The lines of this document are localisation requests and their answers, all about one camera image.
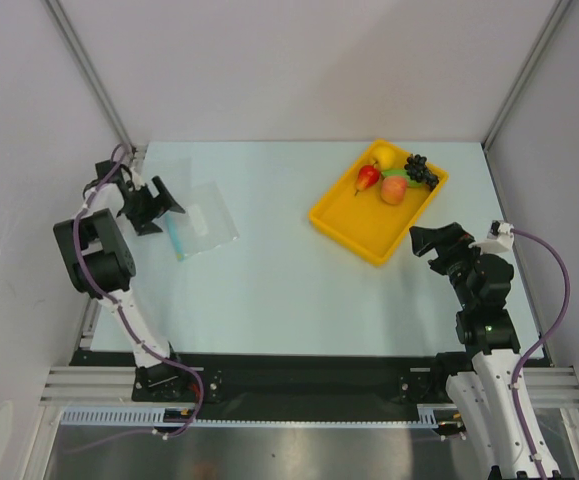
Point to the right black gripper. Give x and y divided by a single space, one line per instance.
449 251

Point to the peach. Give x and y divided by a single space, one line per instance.
393 189

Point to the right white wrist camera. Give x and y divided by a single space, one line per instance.
499 239

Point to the white cable duct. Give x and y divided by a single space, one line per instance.
171 417

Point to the red pear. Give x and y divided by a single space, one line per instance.
368 175

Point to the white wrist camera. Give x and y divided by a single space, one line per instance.
136 180
499 239

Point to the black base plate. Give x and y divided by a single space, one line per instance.
314 389

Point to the aluminium corner post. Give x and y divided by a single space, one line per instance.
547 34
76 48

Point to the right aluminium corner post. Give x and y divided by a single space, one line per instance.
547 34

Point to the clear zip top bag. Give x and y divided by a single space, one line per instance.
205 225

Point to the dark grape bunch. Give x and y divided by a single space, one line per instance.
418 171

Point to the left aluminium corner post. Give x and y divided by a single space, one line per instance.
76 48

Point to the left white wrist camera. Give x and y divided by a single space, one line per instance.
136 180

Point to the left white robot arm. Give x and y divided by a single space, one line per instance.
100 264

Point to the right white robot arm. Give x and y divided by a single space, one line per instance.
487 381

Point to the yellow apple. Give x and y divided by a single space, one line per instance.
383 157

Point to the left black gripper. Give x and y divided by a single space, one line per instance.
159 205

